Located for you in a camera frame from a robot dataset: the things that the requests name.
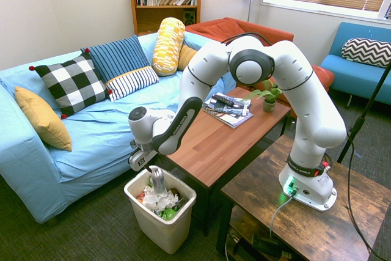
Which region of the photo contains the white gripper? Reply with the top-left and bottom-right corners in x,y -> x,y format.
128,147 -> 160,174

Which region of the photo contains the silver drink can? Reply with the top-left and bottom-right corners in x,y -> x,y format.
148,165 -> 167,196

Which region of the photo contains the bright green round trash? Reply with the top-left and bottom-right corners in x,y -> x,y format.
161,207 -> 178,221

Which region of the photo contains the white plastic trash bin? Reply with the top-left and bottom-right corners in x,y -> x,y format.
123,167 -> 197,255

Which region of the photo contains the crumpled white paper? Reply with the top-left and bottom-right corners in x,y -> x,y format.
142,185 -> 180,213

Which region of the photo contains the light blue sofa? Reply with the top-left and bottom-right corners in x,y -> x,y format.
0,32 -> 228,224

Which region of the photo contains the brown wooden coffee table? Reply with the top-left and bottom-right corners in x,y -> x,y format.
147,86 -> 293,237

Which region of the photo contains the black remote control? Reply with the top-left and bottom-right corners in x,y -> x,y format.
211,94 -> 235,107

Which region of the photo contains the blue striped pillow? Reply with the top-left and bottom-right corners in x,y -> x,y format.
80,34 -> 161,103

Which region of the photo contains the black white checkered pillow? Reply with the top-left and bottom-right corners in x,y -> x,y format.
29,48 -> 114,120

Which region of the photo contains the mustard yellow pillow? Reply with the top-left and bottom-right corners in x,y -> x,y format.
14,86 -> 73,152

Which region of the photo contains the orange striped pillow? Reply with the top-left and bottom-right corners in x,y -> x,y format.
177,44 -> 199,72

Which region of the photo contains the yellow patterned bolster pillow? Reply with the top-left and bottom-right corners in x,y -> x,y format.
152,17 -> 186,77

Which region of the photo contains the small potted fern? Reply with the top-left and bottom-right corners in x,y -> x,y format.
239,79 -> 283,113

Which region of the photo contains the black power adapter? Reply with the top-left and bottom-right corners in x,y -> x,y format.
252,233 -> 293,259

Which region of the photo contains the wooden bookshelf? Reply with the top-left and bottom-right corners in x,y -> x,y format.
125,0 -> 205,37

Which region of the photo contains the orange armchair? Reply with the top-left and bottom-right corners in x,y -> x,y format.
185,17 -> 295,90

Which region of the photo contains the small black speaker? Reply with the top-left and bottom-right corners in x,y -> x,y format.
183,10 -> 196,26

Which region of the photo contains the rustic dark wood table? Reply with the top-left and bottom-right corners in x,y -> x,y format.
216,134 -> 391,261

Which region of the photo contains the teal blue couch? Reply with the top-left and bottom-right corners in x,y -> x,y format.
320,21 -> 391,106

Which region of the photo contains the black white zigzag pillow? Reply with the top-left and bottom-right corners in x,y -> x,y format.
341,37 -> 391,68

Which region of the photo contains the grey base cable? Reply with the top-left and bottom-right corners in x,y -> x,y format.
269,192 -> 296,239

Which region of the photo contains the black hanging cable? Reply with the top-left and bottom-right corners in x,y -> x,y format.
346,132 -> 377,253

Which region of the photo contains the black camera tripod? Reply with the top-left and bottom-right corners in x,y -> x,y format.
337,59 -> 391,164

